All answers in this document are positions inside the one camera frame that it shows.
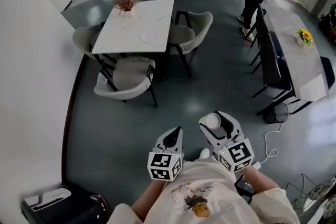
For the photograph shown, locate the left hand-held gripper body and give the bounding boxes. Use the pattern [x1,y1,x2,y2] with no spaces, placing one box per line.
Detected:
[147,146,185,182]

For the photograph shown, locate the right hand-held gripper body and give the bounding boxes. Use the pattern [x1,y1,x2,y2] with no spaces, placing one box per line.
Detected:
[212,133,255,173]

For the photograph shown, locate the white cup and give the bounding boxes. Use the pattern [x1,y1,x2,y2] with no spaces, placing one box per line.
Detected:
[204,112,223,131]

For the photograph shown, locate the white saucer plate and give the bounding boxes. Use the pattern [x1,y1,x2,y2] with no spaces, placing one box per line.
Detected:
[141,30,160,43]

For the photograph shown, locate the person's right forearm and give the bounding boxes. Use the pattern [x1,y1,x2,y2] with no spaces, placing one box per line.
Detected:
[243,165,279,194]

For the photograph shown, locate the person's left forearm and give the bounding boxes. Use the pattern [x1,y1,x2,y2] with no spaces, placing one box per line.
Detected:
[130,178,169,221]

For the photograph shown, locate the black waist battery pack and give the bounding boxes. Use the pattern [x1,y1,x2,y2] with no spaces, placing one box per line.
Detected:
[234,175,257,204]

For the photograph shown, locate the person's cream printed shirt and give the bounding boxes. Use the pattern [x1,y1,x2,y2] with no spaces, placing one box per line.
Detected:
[107,158,300,224]

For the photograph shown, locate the long grey stone table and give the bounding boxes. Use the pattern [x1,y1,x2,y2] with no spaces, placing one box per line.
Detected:
[264,5,330,102]

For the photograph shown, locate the black equipment case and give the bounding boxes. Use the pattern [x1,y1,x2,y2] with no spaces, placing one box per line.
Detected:
[20,183,110,224]

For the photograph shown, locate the dark blue dining chair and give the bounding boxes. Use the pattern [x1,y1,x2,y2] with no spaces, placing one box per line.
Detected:
[320,56,336,90]

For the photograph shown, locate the potted sunflower bouquet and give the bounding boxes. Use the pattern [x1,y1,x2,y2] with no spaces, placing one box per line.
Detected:
[296,28,316,48]

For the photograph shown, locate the white and black device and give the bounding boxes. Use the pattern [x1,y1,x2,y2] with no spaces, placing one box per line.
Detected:
[24,187,72,212]

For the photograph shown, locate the white marble square table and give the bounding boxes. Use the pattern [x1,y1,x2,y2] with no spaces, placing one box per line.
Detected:
[91,0,174,82]

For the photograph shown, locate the green leafy plant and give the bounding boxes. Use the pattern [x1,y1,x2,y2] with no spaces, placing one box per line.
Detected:
[318,3,336,44]

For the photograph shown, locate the reddish dried potted plant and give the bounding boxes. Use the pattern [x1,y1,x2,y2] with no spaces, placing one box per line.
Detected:
[114,0,139,18]

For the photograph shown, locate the white power cable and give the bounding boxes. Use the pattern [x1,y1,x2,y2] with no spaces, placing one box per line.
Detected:
[258,99,304,165]

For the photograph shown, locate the black wire basket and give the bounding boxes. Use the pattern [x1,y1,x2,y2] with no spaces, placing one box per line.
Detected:
[263,106,279,124]

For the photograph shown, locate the patterned cushion wire stool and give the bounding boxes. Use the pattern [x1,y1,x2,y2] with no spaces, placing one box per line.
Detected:
[285,174,336,224]

